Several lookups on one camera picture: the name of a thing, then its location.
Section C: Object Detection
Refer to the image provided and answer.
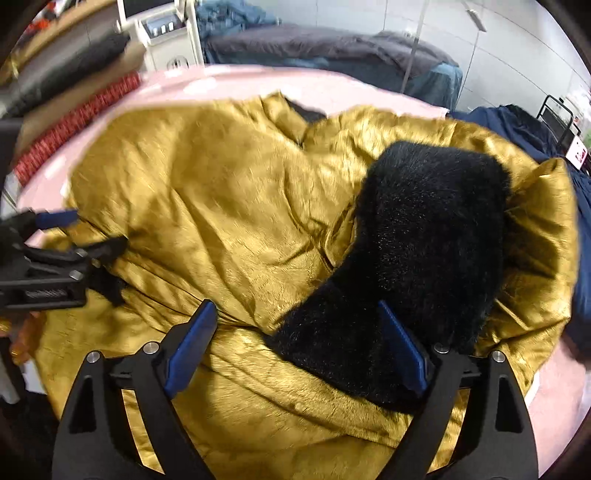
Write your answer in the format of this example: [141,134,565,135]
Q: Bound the red floral folded cloth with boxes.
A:
[12,72,141,187]

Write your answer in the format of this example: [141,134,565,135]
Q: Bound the pink polka dot bedsheet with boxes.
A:
[19,67,585,479]

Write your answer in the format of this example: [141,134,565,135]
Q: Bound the wooden wall shelf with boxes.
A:
[1,0,116,86]

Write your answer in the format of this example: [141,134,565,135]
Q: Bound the tan folded garment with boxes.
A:
[14,41,145,158]

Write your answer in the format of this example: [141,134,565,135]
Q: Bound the black folded garment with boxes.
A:
[4,32,130,118]

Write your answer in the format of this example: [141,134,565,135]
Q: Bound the white beauty machine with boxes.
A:
[117,0,205,71]

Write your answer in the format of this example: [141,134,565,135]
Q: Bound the grey covered massage bed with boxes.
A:
[205,24,463,110]

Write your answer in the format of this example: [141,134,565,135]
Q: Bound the left hand gold nails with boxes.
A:
[1,312,46,365]

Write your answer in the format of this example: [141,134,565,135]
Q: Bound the navy blue folded garment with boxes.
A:
[449,105,591,363]

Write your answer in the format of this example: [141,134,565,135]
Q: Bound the blue crumpled cloth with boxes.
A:
[195,1,280,40]

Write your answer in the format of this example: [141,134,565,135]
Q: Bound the gold satin fur-lined coat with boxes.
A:
[36,94,579,479]

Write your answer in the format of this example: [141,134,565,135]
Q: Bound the white floor lamp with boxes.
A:
[403,1,483,96]

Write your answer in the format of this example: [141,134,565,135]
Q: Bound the black wire trolley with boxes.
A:
[536,95,590,175]

